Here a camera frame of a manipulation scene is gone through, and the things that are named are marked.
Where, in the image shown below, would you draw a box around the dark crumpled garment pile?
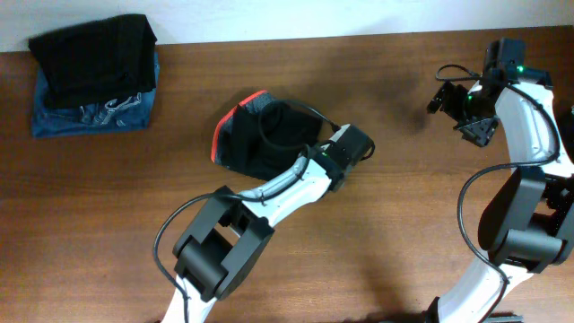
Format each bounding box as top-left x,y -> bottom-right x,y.
557,105 -> 573,161

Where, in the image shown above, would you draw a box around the folded blue jeans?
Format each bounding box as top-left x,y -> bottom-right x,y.
30,69 -> 156,138

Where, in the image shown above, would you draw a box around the folded black garment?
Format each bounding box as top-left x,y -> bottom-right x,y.
28,13 -> 157,109

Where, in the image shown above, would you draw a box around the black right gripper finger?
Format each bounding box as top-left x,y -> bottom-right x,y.
426,83 -> 454,114
454,118 -> 499,147

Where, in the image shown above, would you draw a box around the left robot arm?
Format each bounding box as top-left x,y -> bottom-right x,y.
158,124 -> 375,322

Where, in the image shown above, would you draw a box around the black leggings red waistband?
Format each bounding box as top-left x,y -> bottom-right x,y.
211,90 -> 322,181

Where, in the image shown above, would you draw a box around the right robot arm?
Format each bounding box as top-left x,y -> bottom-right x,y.
424,38 -> 573,322

